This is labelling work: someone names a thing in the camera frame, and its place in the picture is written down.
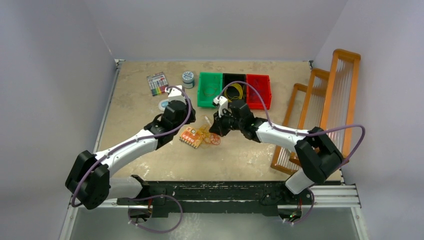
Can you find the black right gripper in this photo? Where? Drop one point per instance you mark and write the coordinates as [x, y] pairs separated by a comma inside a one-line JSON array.
[[218, 127]]

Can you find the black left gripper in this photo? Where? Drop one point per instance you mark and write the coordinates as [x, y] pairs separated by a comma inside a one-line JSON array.
[[191, 118]]

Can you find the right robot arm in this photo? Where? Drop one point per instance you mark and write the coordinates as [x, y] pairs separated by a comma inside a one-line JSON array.
[[317, 154]]

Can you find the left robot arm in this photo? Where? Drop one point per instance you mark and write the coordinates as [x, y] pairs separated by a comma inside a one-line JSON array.
[[90, 179]]

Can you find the correction tape blister pack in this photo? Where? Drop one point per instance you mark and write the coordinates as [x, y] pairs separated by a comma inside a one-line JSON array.
[[163, 104]]

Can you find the black plastic bin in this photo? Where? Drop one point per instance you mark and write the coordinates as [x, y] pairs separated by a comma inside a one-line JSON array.
[[234, 91]]

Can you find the orange spiral notebook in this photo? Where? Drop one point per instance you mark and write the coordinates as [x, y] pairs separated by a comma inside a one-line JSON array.
[[191, 137]]

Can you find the white orange marker pen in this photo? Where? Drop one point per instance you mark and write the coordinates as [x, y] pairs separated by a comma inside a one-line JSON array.
[[207, 120]]

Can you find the marker pen set pack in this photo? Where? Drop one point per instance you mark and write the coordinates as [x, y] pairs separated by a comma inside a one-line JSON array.
[[157, 83]]

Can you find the round paint jar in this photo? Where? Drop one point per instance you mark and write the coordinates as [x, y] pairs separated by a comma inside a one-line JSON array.
[[188, 79]]

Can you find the red plastic bin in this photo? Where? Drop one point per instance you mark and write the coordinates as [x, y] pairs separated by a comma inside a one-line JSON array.
[[261, 98]]

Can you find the green plastic bin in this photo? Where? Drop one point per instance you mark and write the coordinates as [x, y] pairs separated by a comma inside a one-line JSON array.
[[210, 84]]

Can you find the wooden rack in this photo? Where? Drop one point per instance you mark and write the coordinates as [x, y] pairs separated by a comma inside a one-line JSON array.
[[329, 102]]

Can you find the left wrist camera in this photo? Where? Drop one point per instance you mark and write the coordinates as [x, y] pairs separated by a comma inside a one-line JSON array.
[[175, 93]]

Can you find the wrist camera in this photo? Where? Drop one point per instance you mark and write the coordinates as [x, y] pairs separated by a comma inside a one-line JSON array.
[[221, 103], [175, 93]]

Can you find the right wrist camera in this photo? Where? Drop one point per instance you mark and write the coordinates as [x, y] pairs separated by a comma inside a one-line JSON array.
[[221, 103]]

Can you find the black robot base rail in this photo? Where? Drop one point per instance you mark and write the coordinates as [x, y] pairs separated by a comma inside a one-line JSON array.
[[268, 198]]

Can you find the aluminium table edge rail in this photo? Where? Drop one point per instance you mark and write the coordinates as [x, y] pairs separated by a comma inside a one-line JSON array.
[[72, 212]]

